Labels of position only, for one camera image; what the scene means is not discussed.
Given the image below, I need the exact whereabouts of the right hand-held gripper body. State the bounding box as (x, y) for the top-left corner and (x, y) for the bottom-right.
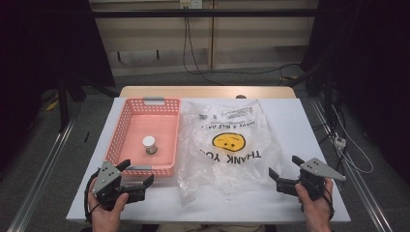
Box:
(276, 157), (347, 202)

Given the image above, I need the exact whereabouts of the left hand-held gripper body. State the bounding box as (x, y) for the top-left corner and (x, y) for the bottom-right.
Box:
(91, 160), (146, 212)

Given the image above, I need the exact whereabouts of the small jar with white lid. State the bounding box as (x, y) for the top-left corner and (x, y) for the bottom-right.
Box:
(141, 135), (159, 156)

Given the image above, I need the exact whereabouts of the pink perforated plastic basket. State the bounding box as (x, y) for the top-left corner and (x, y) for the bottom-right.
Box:
(105, 97), (182, 178)

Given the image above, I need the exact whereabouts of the clear plastic bag yellow face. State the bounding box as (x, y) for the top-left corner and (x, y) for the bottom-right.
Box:
(176, 99), (284, 207)

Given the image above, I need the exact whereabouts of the person's right hand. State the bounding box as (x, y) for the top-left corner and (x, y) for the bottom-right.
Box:
(294, 177), (335, 232)

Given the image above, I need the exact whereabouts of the person's left hand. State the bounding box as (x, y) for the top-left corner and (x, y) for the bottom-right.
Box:
(87, 178), (130, 232)

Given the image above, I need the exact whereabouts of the white table cover sheet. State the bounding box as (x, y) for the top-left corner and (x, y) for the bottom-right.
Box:
(66, 97), (352, 224)

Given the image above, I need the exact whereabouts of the white power strip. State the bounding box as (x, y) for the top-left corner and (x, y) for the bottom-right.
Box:
(334, 136), (348, 150)

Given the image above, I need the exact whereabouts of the black metal stand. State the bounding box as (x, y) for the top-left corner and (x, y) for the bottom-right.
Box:
(55, 72), (87, 133)

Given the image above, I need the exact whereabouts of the wooden table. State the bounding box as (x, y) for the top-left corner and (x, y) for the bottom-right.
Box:
(119, 85), (297, 100)

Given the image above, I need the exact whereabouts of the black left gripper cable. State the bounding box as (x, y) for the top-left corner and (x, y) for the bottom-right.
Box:
(83, 169), (102, 224)

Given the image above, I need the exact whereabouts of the aluminium floor rail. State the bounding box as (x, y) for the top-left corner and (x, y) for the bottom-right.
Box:
(309, 99), (394, 232)
(7, 118), (78, 232)

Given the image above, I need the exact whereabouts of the white floor cable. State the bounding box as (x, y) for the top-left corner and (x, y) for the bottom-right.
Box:
(331, 105), (375, 175)

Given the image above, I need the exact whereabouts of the black hanging wall cable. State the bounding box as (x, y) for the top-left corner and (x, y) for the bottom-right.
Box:
(182, 15), (303, 85)

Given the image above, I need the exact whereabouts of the white wall socket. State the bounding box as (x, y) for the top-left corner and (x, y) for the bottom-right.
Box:
(179, 0), (204, 10)

